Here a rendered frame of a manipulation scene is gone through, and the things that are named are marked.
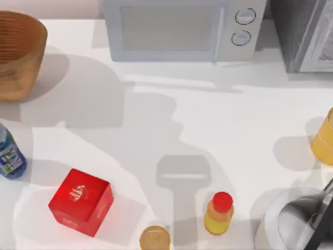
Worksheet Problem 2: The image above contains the round microwave knob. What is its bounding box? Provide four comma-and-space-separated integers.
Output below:
231, 30, 252, 47
235, 7, 257, 26

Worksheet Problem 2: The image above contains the golden can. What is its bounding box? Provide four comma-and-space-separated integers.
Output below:
139, 225, 172, 250

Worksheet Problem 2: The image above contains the woven wooden basket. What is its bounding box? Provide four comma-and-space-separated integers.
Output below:
0, 10, 48, 103

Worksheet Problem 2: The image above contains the pale microwave oven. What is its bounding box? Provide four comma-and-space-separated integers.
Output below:
101, 0, 267, 63

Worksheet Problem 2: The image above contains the red box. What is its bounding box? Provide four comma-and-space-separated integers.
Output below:
48, 168, 114, 238

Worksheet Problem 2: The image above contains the microwave door handle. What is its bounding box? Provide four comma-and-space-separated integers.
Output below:
213, 6, 225, 66

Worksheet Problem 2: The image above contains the blue bottle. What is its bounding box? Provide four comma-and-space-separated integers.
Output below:
0, 122, 28, 180

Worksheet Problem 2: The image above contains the yellow cup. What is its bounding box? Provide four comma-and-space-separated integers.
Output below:
311, 108, 333, 167

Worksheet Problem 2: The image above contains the yellow bottle with red cap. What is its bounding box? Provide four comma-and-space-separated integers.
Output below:
204, 191, 234, 235

